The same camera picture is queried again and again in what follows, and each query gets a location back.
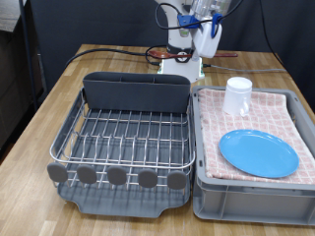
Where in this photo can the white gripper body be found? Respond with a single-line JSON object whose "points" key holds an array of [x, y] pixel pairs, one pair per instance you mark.
{"points": [[206, 42]]}

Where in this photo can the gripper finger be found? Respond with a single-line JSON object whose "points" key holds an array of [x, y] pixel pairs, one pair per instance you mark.
{"points": [[196, 51]]}

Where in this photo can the white mug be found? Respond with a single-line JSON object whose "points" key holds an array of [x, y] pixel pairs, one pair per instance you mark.
{"points": [[237, 96]]}

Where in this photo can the blue plate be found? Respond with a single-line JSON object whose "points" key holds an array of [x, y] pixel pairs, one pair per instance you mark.
{"points": [[259, 154]]}

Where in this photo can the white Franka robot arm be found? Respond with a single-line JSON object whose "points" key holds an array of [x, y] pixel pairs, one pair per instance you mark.
{"points": [[180, 70]]}

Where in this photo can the grey dish drying rack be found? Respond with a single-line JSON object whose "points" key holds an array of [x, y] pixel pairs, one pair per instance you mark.
{"points": [[131, 206]]}

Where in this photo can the dark grey cutlery holder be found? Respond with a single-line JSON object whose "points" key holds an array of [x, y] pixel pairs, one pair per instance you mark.
{"points": [[138, 95]]}

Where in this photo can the pink checkered towel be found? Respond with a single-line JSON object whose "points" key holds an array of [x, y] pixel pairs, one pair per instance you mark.
{"points": [[213, 131]]}

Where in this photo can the grey plastic crate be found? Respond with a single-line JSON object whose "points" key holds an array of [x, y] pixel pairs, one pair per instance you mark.
{"points": [[249, 206]]}

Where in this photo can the black metal pole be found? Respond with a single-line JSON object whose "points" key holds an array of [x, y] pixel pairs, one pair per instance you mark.
{"points": [[27, 49]]}

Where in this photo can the dark cabinet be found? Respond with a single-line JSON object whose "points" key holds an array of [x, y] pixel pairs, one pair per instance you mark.
{"points": [[13, 82]]}

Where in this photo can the wrist camera on blue mount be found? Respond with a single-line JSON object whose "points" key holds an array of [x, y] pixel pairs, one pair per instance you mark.
{"points": [[187, 19]]}

